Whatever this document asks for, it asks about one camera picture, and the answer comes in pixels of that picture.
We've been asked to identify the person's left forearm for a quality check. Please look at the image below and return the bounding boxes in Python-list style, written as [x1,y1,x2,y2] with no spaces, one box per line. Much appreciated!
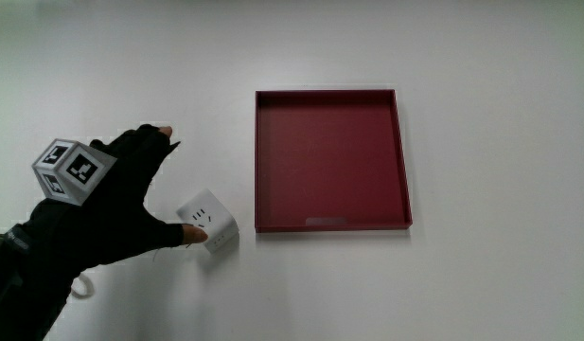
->
[0,223,75,341]

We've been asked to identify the white socket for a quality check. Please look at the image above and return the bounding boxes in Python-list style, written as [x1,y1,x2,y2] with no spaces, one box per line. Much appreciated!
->
[176,188,240,255]

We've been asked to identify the white cable loop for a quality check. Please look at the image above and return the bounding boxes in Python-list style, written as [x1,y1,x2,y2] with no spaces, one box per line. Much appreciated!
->
[69,273,95,299]

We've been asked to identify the red square tray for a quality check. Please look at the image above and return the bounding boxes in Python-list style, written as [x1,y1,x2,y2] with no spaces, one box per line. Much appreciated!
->
[254,88,414,234]

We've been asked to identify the person's left hand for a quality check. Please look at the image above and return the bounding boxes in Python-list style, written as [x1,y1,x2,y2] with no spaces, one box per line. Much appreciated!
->
[16,123,209,281]

